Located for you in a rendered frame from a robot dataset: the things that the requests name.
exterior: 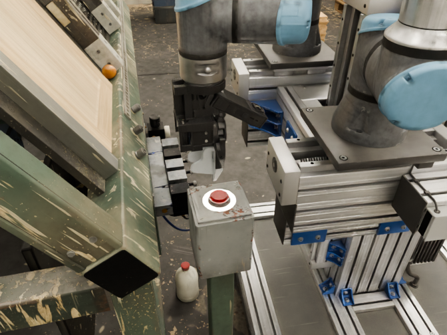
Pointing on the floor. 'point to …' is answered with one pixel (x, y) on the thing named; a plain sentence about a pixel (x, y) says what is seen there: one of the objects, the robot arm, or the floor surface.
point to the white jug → (187, 283)
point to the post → (221, 304)
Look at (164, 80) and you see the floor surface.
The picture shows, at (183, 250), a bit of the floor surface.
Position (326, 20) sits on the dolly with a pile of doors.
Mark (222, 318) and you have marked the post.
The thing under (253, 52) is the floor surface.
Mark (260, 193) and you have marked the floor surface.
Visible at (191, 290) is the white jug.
